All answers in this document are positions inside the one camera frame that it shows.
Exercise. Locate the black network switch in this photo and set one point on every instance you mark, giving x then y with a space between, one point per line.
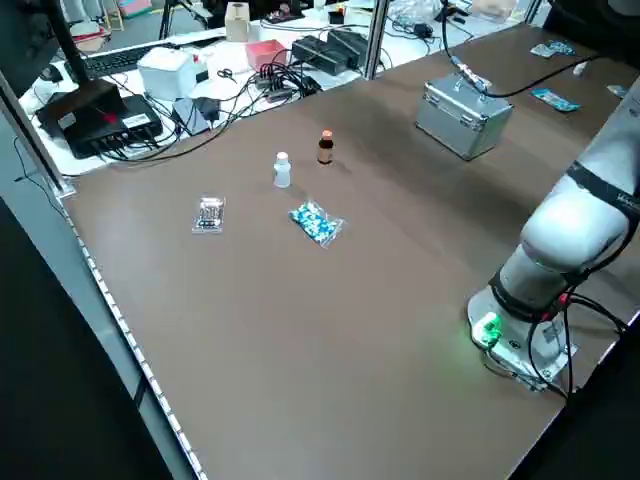
135 120

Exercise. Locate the aluminium frame post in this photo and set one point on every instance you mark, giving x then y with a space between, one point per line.
30 140
376 40

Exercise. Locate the brown bottle orange cap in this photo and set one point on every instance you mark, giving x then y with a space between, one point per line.
325 150

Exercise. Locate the black monitor stand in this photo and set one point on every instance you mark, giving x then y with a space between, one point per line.
80 100

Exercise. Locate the blue cotton swab packet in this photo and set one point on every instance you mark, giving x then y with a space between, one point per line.
555 100

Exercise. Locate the clear bag of vials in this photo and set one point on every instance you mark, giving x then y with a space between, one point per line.
209 215

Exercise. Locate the black power adapter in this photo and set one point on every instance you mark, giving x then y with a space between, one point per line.
207 110

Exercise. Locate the translucent white plastic bottle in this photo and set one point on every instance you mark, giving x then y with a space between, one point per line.
282 175

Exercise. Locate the wooden box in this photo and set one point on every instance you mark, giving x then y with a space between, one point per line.
237 22

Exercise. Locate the black keyboard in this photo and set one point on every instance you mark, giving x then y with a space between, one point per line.
115 61

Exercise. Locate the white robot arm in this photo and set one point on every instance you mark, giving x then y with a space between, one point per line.
565 235

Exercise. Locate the black scissors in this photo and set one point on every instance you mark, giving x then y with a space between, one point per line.
226 74

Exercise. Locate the black usb hub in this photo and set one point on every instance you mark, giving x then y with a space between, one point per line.
272 82

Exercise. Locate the white box appliance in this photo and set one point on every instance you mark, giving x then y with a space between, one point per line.
165 72

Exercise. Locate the green blister packet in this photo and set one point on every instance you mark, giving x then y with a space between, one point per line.
617 91

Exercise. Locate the aluminium medicine case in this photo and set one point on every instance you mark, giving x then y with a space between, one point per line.
450 120

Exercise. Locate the black monitor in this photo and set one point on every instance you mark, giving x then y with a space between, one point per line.
20 40

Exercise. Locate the bag of blue white capsules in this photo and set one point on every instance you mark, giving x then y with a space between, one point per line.
315 225
562 47

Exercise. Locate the small white pill bottle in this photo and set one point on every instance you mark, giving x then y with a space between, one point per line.
580 69

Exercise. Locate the white blue soft packet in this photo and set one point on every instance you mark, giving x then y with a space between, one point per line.
540 50

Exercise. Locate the pink plastic box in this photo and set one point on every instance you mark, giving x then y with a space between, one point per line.
265 55

